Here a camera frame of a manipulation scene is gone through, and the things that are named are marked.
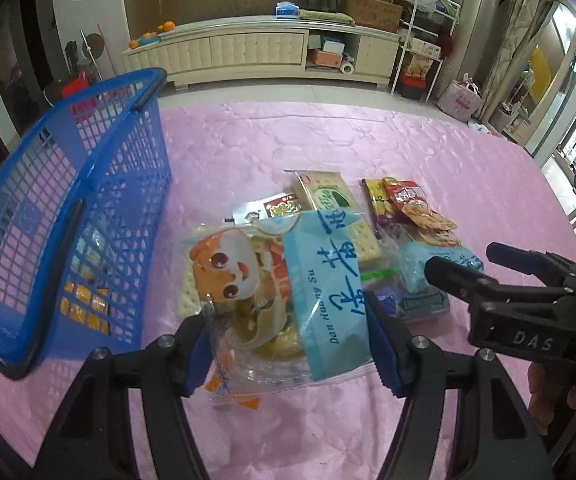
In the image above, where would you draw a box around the purple and yellow chip packet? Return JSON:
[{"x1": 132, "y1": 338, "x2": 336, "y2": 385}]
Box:
[{"x1": 361, "y1": 177, "x2": 403, "y2": 233}]

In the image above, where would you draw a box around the clear cracker packet green label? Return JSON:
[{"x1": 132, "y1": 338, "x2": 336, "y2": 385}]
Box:
[{"x1": 284, "y1": 169, "x2": 385, "y2": 268}]

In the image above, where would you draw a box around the white partition panel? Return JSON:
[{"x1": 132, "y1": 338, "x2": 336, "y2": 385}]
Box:
[{"x1": 50, "y1": 0, "x2": 129, "y2": 86}]

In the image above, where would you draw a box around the pink quilted blanket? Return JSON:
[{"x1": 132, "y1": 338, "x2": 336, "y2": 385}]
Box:
[{"x1": 0, "y1": 100, "x2": 576, "y2": 480}]

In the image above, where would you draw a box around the red box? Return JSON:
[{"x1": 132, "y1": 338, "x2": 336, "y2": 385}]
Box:
[{"x1": 400, "y1": 77, "x2": 429, "y2": 98}]

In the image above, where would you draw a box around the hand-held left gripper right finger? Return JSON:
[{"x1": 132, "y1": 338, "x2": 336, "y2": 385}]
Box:
[{"x1": 363, "y1": 302, "x2": 556, "y2": 480}]

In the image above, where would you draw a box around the white padded low cabinet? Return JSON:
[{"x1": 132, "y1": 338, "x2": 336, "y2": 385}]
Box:
[{"x1": 122, "y1": 16, "x2": 401, "y2": 92}]

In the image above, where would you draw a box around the cartoon print snack packet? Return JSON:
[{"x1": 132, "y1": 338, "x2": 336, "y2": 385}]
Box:
[{"x1": 175, "y1": 225, "x2": 309, "y2": 408}]

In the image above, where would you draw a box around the red bag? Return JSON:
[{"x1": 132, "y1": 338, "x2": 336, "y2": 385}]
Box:
[{"x1": 60, "y1": 72, "x2": 94, "y2": 121}]

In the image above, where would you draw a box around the red and silver snack packet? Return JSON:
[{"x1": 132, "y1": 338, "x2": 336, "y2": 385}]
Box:
[{"x1": 224, "y1": 192, "x2": 305, "y2": 226}]

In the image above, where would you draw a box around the cardboard box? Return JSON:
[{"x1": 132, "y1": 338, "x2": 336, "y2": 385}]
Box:
[{"x1": 345, "y1": 0, "x2": 405, "y2": 33}]

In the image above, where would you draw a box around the green cushion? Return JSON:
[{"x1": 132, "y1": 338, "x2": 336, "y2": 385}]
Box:
[{"x1": 298, "y1": 9, "x2": 356, "y2": 27}]

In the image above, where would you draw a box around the light blue snack packet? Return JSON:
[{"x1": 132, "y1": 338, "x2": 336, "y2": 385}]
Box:
[
  {"x1": 400, "y1": 241, "x2": 486, "y2": 293},
  {"x1": 280, "y1": 209, "x2": 376, "y2": 381}
]

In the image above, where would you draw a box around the pink tote bag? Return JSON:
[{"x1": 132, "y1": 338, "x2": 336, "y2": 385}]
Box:
[{"x1": 438, "y1": 74, "x2": 484, "y2": 122}]

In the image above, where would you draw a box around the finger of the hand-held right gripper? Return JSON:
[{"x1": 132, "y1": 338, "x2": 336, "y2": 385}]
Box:
[
  {"x1": 424, "y1": 255, "x2": 568, "y2": 307},
  {"x1": 485, "y1": 242, "x2": 576, "y2": 287}
]

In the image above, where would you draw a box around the blue plastic basket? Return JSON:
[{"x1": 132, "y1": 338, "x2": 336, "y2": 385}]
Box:
[{"x1": 0, "y1": 67, "x2": 173, "y2": 381}]

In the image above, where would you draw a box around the blue purple snack packet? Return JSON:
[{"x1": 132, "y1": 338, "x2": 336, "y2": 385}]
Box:
[{"x1": 360, "y1": 269, "x2": 451, "y2": 322}]

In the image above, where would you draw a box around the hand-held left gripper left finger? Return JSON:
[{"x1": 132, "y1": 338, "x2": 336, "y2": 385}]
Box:
[{"x1": 38, "y1": 312, "x2": 219, "y2": 480}]

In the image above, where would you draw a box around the person's right hand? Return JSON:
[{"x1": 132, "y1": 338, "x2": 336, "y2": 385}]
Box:
[{"x1": 528, "y1": 360, "x2": 576, "y2": 434}]

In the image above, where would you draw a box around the orange flat box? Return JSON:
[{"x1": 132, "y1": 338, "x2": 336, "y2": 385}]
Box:
[{"x1": 308, "y1": 50, "x2": 341, "y2": 67}]

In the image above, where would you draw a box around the printed snack bag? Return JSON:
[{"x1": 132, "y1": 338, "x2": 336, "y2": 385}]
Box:
[{"x1": 403, "y1": 55, "x2": 431, "y2": 81}]

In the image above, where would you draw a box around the red cracker snack packet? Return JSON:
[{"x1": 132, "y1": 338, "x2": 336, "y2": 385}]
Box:
[{"x1": 382, "y1": 177, "x2": 461, "y2": 248}]

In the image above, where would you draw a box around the patterned curtain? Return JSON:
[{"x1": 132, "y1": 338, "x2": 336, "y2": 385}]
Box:
[{"x1": 488, "y1": 0, "x2": 558, "y2": 136}]

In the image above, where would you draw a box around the yellow snack packet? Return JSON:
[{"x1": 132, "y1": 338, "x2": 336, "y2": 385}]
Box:
[{"x1": 60, "y1": 280, "x2": 114, "y2": 336}]

